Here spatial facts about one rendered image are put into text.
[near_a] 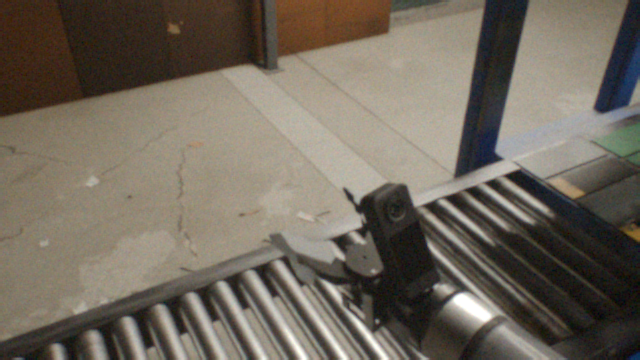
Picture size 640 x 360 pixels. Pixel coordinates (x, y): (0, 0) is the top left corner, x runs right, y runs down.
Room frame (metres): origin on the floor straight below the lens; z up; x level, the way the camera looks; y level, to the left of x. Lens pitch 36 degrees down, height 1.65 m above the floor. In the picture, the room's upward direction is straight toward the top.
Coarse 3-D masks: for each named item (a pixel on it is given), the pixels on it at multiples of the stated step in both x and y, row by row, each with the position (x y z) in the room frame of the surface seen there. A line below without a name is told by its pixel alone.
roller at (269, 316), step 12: (240, 276) 0.84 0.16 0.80; (252, 276) 0.84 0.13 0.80; (240, 288) 0.82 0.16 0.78; (252, 288) 0.81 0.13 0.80; (264, 288) 0.81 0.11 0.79; (252, 300) 0.78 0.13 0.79; (264, 300) 0.77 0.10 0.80; (252, 312) 0.77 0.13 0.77; (264, 312) 0.75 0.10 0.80; (276, 312) 0.74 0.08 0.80; (264, 324) 0.72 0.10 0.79; (276, 324) 0.71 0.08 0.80; (288, 324) 0.72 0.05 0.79; (276, 336) 0.69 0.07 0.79; (288, 336) 0.69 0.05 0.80; (276, 348) 0.67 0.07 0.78; (288, 348) 0.66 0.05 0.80; (300, 348) 0.66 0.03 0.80
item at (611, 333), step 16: (608, 320) 0.73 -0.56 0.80; (624, 320) 0.73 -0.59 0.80; (576, 336) 0.69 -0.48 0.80; (592, 336) 0.69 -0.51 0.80; (608, 336) 0.69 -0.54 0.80; (624, 336) 0.69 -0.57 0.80; (560, 352) 0.65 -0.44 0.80; (576, 352) 0.65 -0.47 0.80; (592, 352) 0.65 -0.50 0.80; (608, 352) 0.67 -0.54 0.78; (624, 352) 0.70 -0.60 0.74
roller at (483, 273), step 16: (416, 208) 1.07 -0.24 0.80; (432, 224) 1.01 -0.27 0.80; (432, 240) 0.99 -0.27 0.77; (448, 240) 0.96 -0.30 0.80; (448, 256) 0.94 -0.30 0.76; (464, 256) 0.91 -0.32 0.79; (480, 256) 0.91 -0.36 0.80; (480, 272) 0.86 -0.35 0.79; (496, 272) 0.85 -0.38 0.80; (496, 288) 0.82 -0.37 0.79; (512, 288) 0.81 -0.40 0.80; (512, 304) 0.78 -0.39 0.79; (528, 304) 0.77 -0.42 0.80; (528, 320) 0.74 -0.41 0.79; (544, 320) 0.73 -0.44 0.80; (544, 336) 0.70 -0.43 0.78; (560, 336) 0.69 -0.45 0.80
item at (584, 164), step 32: (576, 128) 1.46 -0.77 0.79; (608, 128) 1.46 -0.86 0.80; (512, 160) 1.29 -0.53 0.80; (544, 160) 1.28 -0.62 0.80; (576, 160) 1.28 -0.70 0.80; (608, 160) 1.28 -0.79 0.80; (544, 192) 1.17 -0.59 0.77; (576, 192) 1.13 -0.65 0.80; (608, 192) 1.13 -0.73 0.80; (576, 224) 1.07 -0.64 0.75; (608, 224) 1.02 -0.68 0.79
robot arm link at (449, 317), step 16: (448, 304) 0.36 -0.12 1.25; (464, 304) 0.35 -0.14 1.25; (480, 304) 0.36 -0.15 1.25; (432, 320) 0.35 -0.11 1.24; (448, 320) 0.34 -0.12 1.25; (464, 320) 0.34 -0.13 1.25; (480, 320) 0.34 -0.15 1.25; (432, 336) 0.34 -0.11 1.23; (448, 336) 0.33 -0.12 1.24; (464, 336) 0.32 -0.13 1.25; (432, 352) 0.33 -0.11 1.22; (448, 352) 0.32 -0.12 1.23
